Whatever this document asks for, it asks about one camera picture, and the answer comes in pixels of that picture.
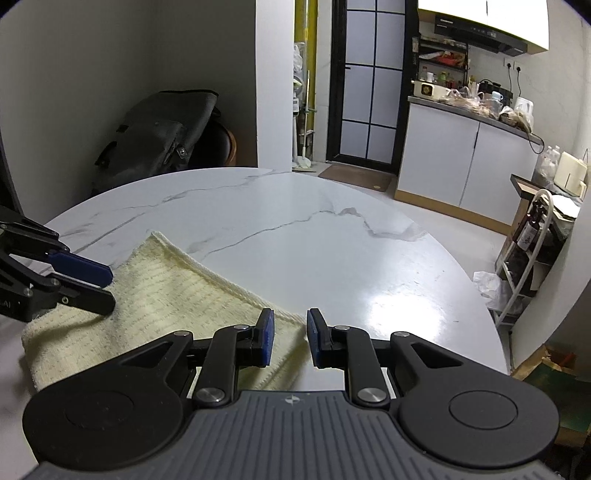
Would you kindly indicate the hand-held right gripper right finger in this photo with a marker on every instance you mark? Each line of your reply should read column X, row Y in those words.
column 316, row 337

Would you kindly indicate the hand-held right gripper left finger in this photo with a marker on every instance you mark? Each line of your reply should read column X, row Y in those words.
column 267, row 337

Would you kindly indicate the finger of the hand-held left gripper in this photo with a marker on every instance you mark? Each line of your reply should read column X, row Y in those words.
column 83, row 269
column 87, row 300

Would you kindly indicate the pale yellow towel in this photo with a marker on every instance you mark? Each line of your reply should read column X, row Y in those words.
column 161, row 286

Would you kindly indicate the black bag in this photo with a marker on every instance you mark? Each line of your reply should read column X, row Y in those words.
column 152, row 134

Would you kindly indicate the brown door mat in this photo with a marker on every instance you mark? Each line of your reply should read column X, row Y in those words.
column 355, row 175

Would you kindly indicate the white mop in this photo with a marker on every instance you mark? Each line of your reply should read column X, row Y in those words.
column 302, row 161

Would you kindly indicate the white plastic bag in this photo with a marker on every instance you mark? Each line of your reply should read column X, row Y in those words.
column 489, row 288

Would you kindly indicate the dark chair with wooden edge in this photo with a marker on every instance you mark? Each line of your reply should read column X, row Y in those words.
column 217, row 143

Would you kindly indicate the white kitchen cabinet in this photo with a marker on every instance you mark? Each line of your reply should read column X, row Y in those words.
column 438, row 152

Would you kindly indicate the dark glass bottle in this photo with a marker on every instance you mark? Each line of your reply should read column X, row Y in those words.
column 528, row 230

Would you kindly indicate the white pot with yellow label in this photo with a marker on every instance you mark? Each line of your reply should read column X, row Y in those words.
column 427, row 90

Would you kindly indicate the yellow pipe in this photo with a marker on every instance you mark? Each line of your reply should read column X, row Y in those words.
column 310, row 46

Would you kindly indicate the clear bag of food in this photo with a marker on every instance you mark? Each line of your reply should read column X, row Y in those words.
column 510, row 117

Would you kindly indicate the black-framed glass door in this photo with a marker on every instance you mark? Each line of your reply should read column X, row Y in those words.
column 360, row 41

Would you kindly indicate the cream paper roll pack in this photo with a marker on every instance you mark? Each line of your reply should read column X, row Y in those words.
column 569, row 173

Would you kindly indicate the black kitchen shelf rack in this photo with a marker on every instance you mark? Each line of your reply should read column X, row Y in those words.
column 443, row 60

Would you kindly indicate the white electric kettle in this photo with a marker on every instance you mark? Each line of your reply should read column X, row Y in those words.
column 524, row 108

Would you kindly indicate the black range hood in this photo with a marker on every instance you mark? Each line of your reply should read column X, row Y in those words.
column 480, row 34

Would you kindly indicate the white wall cabinet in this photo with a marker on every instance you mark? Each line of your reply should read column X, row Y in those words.
column 485, row 11

